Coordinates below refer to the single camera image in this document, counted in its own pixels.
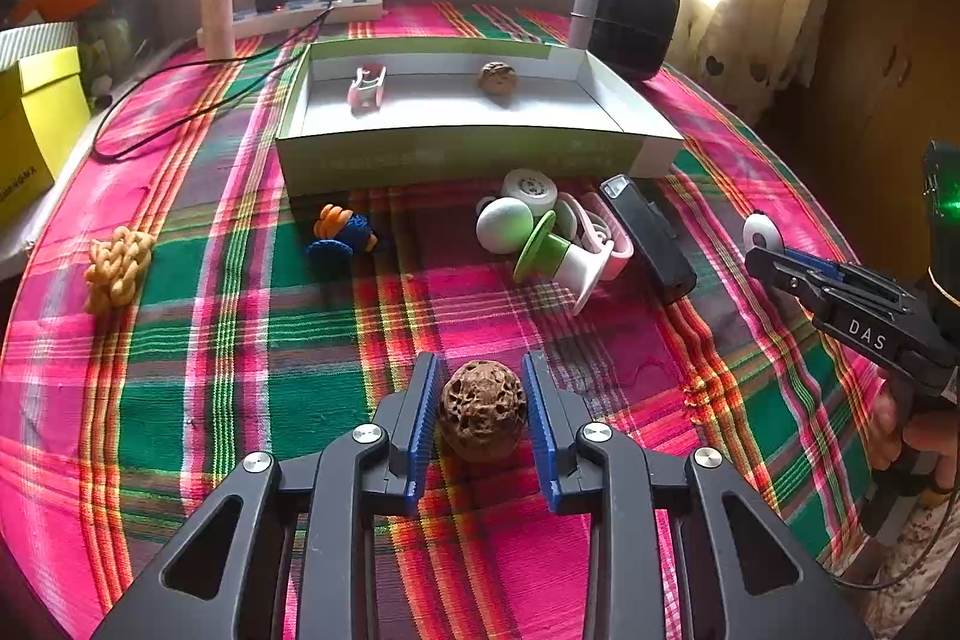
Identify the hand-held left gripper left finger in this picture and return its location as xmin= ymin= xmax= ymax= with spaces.
xmin=90 ymin=351 xmax=443 ymax=640

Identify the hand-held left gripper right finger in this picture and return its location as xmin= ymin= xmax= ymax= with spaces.
xmin=523 ymin=351 xmax=871 ymax=640

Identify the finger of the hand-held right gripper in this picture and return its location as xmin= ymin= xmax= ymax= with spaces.
xmin=780 ymin=251 xmax=912 ymax=311
xmin=745 ymin=246 xmax=837 ymax=319

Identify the white ring holder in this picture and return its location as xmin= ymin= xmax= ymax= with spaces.
xmin=742 ymin=212 xmax=786 ymax=253

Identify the round dark carved walnut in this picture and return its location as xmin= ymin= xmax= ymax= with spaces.
xmin=437 ymin=361 xmax=520 ymax=463

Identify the black rectangular device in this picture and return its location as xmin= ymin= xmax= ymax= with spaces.
xmin=598 ymin=175 xmax=698 ymax=304

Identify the pink clip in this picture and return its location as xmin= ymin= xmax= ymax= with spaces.
xmin=553 ymin=191 xmax=635 ymax=281
xmin=346 ymin=62 xmax=389 ymax=112

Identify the green and white spool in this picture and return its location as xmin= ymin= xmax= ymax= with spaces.
xmin=513 ymin=211 xmax=607 ymax=316

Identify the blue orange crochet keychain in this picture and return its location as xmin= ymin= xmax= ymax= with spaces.
xmin=304 ymin=203 xmax=380 ymax=259

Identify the white and green cardboard box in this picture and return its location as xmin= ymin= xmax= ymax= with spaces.
xmin=275 ymin=38 xmax=685 ymax=200

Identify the person's right hand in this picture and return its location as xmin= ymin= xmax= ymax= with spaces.
xmin=871 ymin=389 xmax=960 ymax=506

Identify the white egg-shaped knob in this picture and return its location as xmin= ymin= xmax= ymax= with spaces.
xmin=475 ymin=197 xmax=535 ymax=254

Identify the plaid tablecloth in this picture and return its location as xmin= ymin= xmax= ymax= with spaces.
xmin=0 ymin=0 xmax=893 ymax=640

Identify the round white disc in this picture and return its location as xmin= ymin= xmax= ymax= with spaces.
xmin=501 ymin=169 xmax=560 ymax=220

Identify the grey black desk heater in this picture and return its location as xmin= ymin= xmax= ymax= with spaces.
xmin=568 ymin=0 xmax=681 ymax=82

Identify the yellow woven knot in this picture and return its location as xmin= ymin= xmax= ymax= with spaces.
xmin=82 ymin=226 xmax=157 ymax=315

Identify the flat light brown walnut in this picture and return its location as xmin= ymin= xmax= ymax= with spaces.
xmin=478 ymin=61 xmax=518 ymax=100

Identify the white power strip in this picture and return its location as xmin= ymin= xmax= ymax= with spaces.
xmin=196 ymin=0 xmax=383 ymax=45

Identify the yellow box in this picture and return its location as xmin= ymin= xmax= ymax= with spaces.
xmin=0 ymin=46 xmax=92 ymax=229

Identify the striped box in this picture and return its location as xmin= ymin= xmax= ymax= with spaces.
xmin=0 ymin=21 xmax=80 ymax=71

